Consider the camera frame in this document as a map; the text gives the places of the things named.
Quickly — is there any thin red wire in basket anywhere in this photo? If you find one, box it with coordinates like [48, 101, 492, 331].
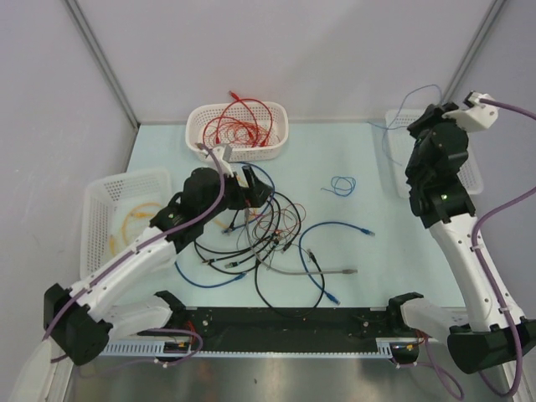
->
[203, 118, 277, 147]

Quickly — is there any white basket top centre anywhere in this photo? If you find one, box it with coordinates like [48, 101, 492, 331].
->
[185, 98, 289, 162]

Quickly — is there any white basket right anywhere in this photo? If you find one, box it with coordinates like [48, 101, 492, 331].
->
[384, 109, 483, 198]

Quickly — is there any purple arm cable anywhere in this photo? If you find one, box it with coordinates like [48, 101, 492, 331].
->
[41, 142, 227, 363]
[471, 98, 536, 398]

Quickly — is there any yellow cable in left basket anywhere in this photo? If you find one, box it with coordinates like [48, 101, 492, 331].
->
[109, 202, 164, 256]

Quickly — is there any black cable large loop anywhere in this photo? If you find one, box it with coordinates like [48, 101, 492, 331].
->
[228, 190, 326, 319]

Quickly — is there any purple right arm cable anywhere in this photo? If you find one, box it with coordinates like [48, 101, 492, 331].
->
[471, 98, 536, 398]

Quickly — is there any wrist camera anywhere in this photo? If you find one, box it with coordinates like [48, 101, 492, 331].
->
[197, 143, 234, 177]
[442, 91, 498, 133]

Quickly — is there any white basket left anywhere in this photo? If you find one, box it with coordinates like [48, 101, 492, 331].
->
[80, 167, 172, 279]

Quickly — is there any red ethernet cable in basket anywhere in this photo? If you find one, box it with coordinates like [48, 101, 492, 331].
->
[217, 99, 280, 148]

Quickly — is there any black cable coil left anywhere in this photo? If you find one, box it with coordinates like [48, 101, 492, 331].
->
[193, 192, 282, 274]

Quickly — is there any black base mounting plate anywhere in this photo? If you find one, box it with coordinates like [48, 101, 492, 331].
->
[165, 307, 416, 353]

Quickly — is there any blue ethernet cable left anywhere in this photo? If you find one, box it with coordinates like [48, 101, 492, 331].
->
[174, 161, 276, 289]

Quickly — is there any white basket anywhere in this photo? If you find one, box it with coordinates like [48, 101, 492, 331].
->
[185, 98, 289, 162]
[384, 109, 483, 198]
[80, 167, 172, 279]

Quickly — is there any thin blue wire coil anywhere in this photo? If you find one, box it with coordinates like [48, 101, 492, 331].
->
[320, 175, 358, 196]

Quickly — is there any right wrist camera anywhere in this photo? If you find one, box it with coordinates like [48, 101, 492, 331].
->
[442, 91, 498, 133]

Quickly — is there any blue ethernet cable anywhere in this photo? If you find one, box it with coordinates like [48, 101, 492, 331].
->
[174, 161, 276, 289]
[297, 221, 374, 306]

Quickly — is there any blue ethernet cable right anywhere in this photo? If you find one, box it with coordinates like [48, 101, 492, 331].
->
[297, 221, 374, 306]

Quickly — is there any white slotted cable duct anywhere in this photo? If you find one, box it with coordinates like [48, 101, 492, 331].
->
[100, 338, 420, 359]

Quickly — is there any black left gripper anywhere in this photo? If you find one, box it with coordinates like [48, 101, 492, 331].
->
[200, 165, 272, 223]

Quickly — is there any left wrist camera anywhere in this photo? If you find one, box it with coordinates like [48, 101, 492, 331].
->
[197, 143, 234, 177]

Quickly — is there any red ethernet cable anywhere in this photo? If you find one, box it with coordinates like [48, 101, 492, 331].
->
[203, 116, 256, 147]
[217, 99, 280, 148]
[228, 90, 263, 146]

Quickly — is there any grey ethernet cable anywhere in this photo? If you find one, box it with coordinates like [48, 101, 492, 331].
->
[242, 207, 359, 277]

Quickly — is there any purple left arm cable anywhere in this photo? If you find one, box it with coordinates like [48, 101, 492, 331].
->
[41, 142, 227, 363]

